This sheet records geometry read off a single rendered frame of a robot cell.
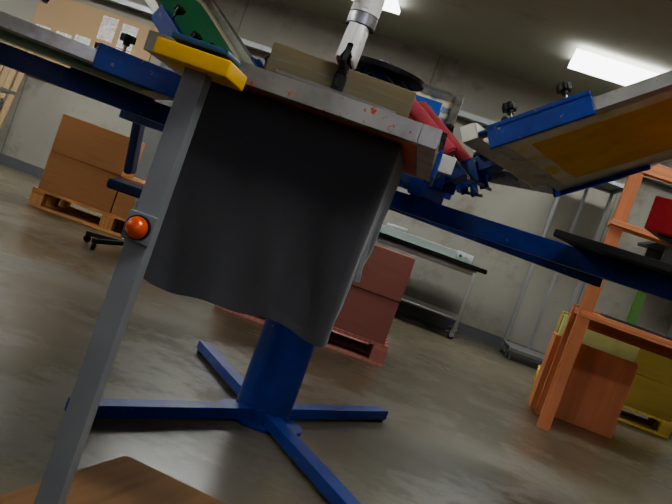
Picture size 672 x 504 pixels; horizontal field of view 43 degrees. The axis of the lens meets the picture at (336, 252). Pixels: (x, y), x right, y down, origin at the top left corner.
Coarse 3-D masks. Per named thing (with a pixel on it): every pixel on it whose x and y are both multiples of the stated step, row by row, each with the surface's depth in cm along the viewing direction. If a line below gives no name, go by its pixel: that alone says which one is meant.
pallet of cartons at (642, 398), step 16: (560, 320) 709; (640, 352) 686; (640, 368) 686; (656, 368) 683; (640, 384) 685; (656, 384) 683; (640, 400) 685; (656, 400) 682; (624, 416) 717; (656, 416) 682; (656, 432) 681
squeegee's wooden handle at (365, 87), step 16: (272, 48) 215; (288, 48) 215; (272, 64) 215; (288, 64) 215; (304, 64) 214; (320, 64) 214; (336, 64) 214; (320, 80) 214; (352, 80) 213; (368, 80) 213; (368, 96) 213; (384, 96) 213; (400, 96) 212; (400, 112) 212
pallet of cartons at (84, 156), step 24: (72, 120) 721; (72, 144) 722; (96, 144) 722; (120, 144) 721; (144, 144) 760; (48, 168) 721; (72, 168) 722; (96, 168) 723; (120, 168) 722; (48, 192) 721; (72, 192) 723; (96, 192) 724; (120, 192) 726; (72, 216) 728; (96, 216) 801; (120, 216) 727
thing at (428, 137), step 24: (144, 48) 161; (264, 72) 158; (288, 96) 158; (312, 96) 158; (336, 96) 157; (360, 120) 157; (384, 120) 156; (408, 120) 156; (432, 144) 156; (432, 168) 199
